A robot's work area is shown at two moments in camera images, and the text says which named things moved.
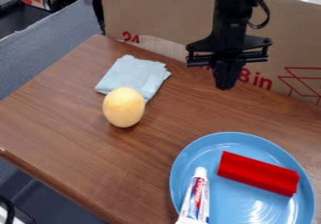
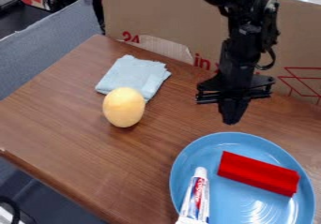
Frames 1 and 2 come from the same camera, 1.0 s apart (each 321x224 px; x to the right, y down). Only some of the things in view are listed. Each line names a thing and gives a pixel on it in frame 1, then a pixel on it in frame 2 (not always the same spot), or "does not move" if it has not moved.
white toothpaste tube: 196,207 does not move
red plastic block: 272,179 does not move
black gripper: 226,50 -> 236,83
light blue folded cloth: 135,73 does not move
